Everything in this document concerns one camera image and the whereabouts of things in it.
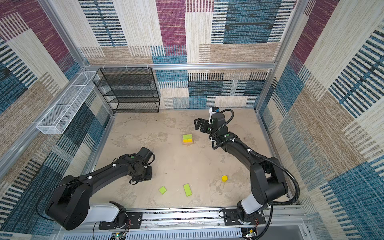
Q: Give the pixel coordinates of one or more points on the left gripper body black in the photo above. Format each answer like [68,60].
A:
[147,174]

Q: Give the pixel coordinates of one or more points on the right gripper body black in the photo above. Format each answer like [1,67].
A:
[207,127]

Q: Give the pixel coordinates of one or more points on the long green block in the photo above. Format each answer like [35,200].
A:
[187,190]
[188,137]

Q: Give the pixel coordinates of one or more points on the natural wood block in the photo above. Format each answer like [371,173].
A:
[188,144]

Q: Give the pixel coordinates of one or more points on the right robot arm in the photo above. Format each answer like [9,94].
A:
[267,176]

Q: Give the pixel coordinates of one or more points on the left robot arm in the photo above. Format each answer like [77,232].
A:
[69,204]

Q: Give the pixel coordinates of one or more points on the small green block tilted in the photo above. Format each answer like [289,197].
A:
[162,190]

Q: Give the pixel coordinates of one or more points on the yellow cylinder block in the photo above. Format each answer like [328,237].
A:
[224,178]

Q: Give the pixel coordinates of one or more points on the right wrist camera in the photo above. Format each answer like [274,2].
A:
[217,117]

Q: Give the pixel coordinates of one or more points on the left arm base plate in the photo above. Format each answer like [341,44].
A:
[131,220]

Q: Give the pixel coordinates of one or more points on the black mesh wire shelf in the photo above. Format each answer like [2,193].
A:
[128,90]

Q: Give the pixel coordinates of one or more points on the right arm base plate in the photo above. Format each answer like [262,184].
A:
[233,217]

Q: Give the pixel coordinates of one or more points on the white mesh wall basket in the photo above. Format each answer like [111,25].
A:
[58,118]

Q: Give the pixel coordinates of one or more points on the aluminium front rail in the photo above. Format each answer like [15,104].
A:
[284,223]

